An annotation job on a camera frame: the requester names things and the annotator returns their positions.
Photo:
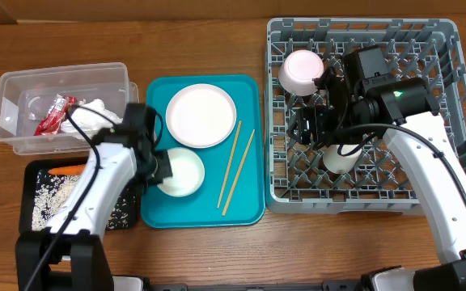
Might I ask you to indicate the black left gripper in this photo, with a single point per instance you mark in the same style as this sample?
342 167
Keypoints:
163 168

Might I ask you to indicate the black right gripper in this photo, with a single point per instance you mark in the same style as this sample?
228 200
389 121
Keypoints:
309 123

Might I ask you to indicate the white bowl with food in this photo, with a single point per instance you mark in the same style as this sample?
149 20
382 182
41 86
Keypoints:
188 173

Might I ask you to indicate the white cup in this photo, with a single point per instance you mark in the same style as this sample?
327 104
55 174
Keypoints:
341 159

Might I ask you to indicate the pink shallow bowl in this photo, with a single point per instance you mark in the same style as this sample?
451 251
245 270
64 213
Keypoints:
298 72

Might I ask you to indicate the white napkin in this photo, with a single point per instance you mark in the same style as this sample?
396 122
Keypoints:
93 116

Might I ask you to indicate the orange carrot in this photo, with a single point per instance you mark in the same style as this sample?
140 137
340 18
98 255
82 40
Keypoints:
69 170

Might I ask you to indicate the red snack wrapper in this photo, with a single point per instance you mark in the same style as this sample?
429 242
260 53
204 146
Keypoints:
51 124

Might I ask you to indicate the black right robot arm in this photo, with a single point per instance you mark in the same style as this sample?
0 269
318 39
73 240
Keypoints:
406 116

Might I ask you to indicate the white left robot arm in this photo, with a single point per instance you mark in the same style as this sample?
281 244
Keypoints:
68 253

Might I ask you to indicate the grey dishwasher rack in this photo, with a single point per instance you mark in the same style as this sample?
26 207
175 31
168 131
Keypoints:
297 182

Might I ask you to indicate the pink plate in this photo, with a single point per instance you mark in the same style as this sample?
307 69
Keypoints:
201 115

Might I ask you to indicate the teal plastic tray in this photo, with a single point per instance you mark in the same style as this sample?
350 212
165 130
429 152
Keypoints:
247 206

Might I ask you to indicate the spilled rice and food scraps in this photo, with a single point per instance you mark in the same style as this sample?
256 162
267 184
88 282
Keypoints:
52 191

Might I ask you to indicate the black tray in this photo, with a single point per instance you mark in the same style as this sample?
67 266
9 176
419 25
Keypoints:
29 185

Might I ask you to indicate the clear plastic bin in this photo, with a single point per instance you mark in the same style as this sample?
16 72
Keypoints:
27 95

